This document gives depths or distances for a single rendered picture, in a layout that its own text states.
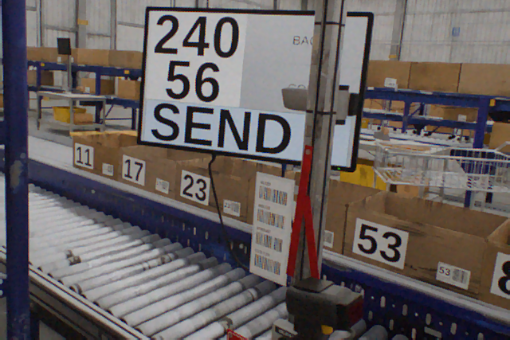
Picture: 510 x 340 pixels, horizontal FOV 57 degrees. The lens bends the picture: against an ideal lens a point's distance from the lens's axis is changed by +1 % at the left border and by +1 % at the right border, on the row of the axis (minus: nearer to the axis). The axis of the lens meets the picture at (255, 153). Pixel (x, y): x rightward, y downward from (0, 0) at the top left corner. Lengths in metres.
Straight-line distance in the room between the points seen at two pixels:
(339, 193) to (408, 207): 0.27
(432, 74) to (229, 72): 5.24
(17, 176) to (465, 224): 1.34
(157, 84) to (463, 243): 0.87
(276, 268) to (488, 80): 5.22
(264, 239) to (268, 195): 0.08
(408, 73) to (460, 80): 0.62
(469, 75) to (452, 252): 4.72
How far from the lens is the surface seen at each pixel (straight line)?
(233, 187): 1.73
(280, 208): 0.85
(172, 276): 1.62
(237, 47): 0.97
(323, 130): 0.78
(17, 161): 0.66
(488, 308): 1.36
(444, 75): 6.08
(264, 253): 0.89
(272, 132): 0.94
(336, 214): 1.49
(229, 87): 0.97
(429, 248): 1.39
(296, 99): 0.92
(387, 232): 1.43
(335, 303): 0.76
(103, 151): 2.35
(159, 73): 1.04
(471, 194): 5.65
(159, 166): 2.02
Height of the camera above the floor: 1.42
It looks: 10 degrees down
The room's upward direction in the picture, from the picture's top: 4 degrees clockwise
